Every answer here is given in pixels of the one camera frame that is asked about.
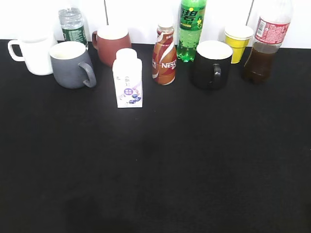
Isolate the white mug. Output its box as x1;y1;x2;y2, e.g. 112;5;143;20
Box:
7;33;57;76

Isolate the cola bottle red label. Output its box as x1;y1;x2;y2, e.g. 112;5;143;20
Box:
242;0;293;84

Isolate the green Sprite bottle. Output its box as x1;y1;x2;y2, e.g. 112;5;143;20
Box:
177;0;207;62

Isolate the yellow paper cup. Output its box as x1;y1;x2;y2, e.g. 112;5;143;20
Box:
225;24;254;64

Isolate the white blueberry milk carton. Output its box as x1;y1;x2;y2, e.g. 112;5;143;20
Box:
112;48;143;108

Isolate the brown Nescafe coffee bottle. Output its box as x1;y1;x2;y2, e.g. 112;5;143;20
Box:
152;22;177;85

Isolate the black mug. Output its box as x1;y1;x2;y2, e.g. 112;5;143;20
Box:
190;40;233;90

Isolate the dark red mug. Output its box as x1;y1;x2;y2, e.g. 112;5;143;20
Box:
92;25;132;67

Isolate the grey mug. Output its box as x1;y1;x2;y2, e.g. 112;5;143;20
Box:
49;41;97;89

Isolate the clear water bottle green label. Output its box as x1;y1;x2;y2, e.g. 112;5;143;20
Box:
58;7;88;49

